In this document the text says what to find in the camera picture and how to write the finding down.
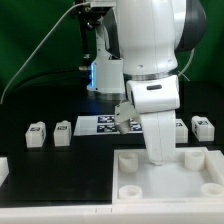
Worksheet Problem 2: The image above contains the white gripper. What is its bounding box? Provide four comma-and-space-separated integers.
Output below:
114, 75, 180, 165

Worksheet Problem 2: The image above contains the white square tabletop part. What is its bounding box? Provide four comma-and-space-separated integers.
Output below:
112, 147, 224, 204

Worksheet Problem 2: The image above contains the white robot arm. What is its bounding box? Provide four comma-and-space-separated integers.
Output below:
86, 0, 206, 165

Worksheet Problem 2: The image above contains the white sheet with tags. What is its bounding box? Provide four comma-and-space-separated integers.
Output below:
73, 114, 145, 137

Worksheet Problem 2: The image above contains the white front obstacle bar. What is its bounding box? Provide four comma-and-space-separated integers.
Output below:
0, 203, 224, 224

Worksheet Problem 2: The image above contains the white obstacle left piece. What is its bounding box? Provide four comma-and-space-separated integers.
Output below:
0, 157, 9, 187

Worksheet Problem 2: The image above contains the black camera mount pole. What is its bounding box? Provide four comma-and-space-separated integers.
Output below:
75, 0, 94, 67

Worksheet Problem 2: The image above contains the grey cable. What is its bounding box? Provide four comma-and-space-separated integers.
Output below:
0, 2, 88, 105

